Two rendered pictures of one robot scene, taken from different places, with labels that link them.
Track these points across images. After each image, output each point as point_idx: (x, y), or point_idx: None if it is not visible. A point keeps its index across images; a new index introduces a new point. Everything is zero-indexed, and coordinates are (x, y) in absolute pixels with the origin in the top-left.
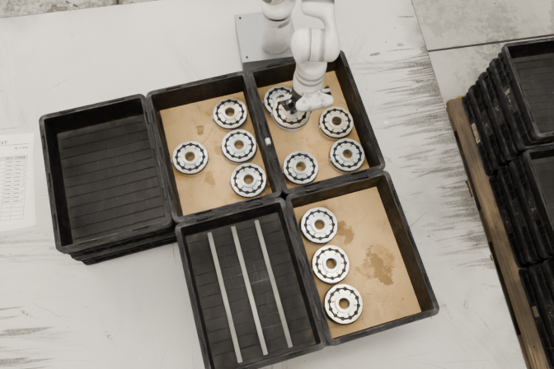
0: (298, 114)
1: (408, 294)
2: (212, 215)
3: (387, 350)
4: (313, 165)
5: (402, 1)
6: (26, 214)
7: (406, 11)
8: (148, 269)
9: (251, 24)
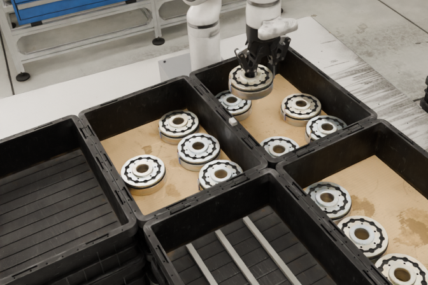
0: (260, 76)
1: None
2: (188, 203)
3: None
4: (293, 145)
5: (320, 32)
6: None
7: (327, 38)
8: None
9: (178, 63)
